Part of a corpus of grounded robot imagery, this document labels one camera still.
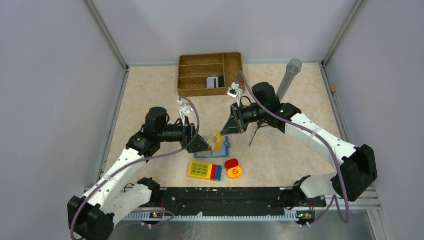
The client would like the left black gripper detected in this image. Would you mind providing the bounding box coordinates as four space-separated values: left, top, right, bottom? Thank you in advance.
157 116 212 153

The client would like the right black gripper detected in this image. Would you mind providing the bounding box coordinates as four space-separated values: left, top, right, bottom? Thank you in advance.
221 102 268 136

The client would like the gold credit card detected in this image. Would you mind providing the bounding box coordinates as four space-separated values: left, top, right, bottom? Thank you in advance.
209 129 225 153

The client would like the blue leather card holder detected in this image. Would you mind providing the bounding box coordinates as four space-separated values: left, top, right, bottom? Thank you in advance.
194 135 232 159

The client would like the white credit card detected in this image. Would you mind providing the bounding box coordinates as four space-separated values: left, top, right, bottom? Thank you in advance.
206 76 220 89

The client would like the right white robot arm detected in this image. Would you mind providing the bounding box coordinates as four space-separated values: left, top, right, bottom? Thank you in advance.
221 82 378 206

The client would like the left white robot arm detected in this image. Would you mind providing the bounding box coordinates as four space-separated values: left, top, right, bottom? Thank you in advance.
67 103 211 240

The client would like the black tripod mic stand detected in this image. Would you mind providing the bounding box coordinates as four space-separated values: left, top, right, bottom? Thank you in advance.
248 120 269 147

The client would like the yellow window toy block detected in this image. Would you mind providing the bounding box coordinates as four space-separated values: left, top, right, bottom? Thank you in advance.
187 161 213 180

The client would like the blue toy block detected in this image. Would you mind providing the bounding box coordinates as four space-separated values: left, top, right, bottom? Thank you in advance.
214 165 222 182

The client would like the red rounded toy block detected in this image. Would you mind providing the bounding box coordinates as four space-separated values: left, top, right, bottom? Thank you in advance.
224 158 239 171

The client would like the yellow round toy block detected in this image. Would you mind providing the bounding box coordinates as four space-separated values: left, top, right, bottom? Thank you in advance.
227 166 243 179

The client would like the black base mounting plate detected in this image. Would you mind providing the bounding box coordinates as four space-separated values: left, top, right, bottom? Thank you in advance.
141 187 327 217

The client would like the woven wicker tray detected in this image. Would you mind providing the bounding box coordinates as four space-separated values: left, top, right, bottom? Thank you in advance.
177 52 243 97

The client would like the grey microphone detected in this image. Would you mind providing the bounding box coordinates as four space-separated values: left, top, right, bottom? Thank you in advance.
276 58 303 102

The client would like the small brown wall object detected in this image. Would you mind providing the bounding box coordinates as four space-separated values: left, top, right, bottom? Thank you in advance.
329 83 337 94

